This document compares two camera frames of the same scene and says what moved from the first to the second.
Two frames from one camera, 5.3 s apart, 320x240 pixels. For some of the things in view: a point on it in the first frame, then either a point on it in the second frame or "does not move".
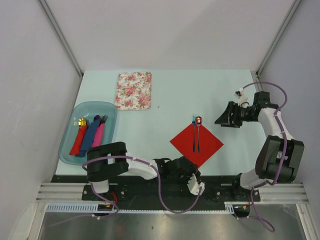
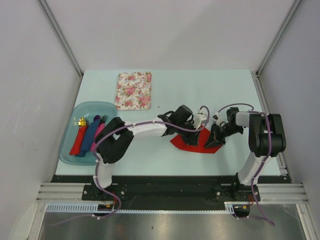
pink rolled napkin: [97, 140] does not move
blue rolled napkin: [89, 138] does not move
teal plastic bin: [89, 110] does not move
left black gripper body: [185, 175] to [189, 125]
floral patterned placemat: [133, 91] does not move
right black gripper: [226, 119] to [213, 140]
